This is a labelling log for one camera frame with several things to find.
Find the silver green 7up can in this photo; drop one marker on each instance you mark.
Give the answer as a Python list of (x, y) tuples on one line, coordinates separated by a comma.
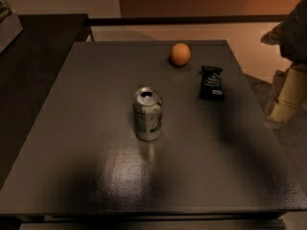
[(147, 107)]

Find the black snack packet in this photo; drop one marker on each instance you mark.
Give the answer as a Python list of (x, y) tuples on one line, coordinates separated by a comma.
[(211, 83)]

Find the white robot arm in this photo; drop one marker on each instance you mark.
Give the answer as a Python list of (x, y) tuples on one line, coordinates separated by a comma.
[(291, 35)]

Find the orange fruit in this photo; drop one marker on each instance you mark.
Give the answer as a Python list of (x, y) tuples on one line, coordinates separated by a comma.
[(180, 54)]

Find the grey box on side table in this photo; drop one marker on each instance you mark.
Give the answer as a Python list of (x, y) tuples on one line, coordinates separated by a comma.
[(10, 25)]

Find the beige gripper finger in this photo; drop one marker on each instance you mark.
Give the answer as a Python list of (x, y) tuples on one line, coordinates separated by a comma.
[(288, 94)]

